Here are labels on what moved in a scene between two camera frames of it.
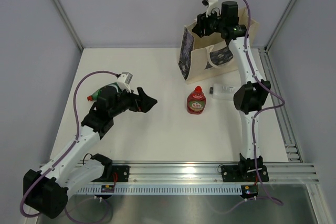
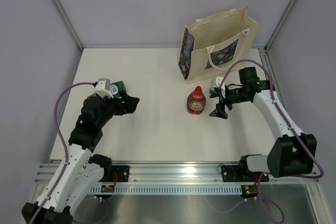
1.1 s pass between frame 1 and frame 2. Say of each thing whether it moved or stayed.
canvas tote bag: stayed
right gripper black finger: moved
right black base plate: stayed
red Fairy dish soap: stayed
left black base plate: stayed
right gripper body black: moved
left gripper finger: moved
